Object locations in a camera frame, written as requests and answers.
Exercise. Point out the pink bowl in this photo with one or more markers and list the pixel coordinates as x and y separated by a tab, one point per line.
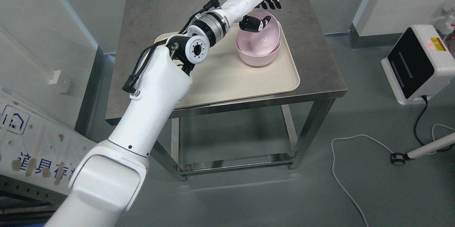
257	61
259	33

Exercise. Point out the white stand leg with caster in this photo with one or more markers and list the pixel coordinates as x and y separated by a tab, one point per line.
400	158

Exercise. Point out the white wall socket box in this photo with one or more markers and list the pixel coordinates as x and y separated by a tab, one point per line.
60	83

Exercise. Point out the stainless steel table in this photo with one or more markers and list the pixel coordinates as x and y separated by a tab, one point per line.
304	79

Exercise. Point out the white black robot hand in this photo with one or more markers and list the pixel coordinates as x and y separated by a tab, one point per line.
236	11

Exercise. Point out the beige plastic tray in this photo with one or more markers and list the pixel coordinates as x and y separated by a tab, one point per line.
224	77

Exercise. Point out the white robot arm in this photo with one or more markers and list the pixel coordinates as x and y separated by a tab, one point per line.
109	178

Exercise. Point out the white black box device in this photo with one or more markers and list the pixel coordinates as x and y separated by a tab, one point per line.
418	65

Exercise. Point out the white printed board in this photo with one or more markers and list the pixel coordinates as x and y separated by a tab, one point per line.
35	148

